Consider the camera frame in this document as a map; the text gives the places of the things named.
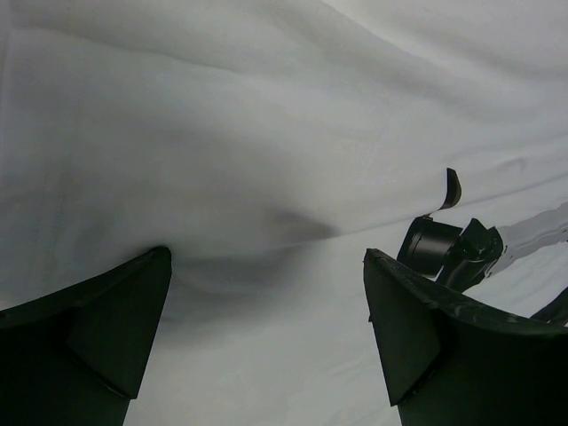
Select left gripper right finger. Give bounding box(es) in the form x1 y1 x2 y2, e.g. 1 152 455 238
364 249 567 425

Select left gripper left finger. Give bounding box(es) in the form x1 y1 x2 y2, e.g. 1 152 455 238
1 247 172 425

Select white t shirt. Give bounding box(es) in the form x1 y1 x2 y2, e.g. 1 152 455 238
1 1 567 425

